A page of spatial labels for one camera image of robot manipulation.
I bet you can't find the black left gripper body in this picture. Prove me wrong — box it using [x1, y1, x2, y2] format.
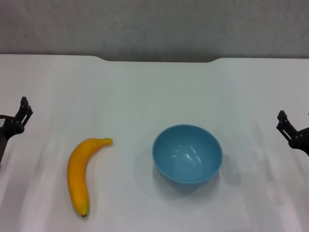
[0, 114, 25, 167]

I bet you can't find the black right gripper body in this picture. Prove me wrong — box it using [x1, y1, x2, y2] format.
[289, 112, 309, 158]

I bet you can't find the blue plastic bowl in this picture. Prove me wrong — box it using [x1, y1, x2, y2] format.
[152, 124, 224, 186]

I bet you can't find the yellow banana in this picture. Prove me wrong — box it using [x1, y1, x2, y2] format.
[67, 137, 113, 218]

